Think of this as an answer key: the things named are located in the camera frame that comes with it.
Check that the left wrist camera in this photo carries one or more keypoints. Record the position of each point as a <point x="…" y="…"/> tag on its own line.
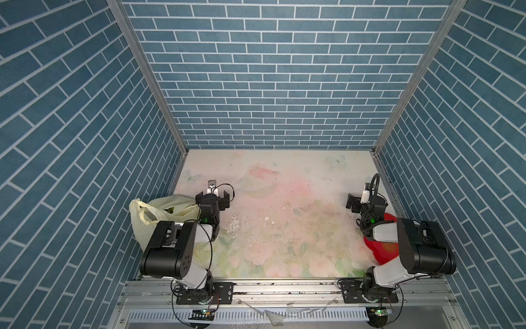
<point x="212" y="187"/>

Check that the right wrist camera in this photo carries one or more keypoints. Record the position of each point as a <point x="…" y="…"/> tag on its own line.
<point x="366" y="194"/>

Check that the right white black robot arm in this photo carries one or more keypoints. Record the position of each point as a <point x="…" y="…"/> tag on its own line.
<point x="423" y="252"/>

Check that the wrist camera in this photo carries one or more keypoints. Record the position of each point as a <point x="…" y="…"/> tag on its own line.
<point x="366" y="194"/>
<point x="212" y="187"/>

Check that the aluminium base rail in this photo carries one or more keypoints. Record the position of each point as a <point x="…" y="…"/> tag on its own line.
<point x="289" y="303"/>

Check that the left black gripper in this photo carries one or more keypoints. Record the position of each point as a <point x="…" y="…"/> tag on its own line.
<point x="224" y="200"/>

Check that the red flower-shaped plate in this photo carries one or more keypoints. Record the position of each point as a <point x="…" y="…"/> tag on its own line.
<point x="384" y="246"/>

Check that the yellow plastic fruit-print bag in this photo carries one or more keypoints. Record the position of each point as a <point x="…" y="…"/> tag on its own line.
<point x="167" y="230"/>

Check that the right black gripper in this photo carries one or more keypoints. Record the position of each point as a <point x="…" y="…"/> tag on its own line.
<point x="353" y="203"/>

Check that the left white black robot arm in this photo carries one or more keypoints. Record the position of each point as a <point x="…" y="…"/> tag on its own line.
<point x="198" y="286"/>

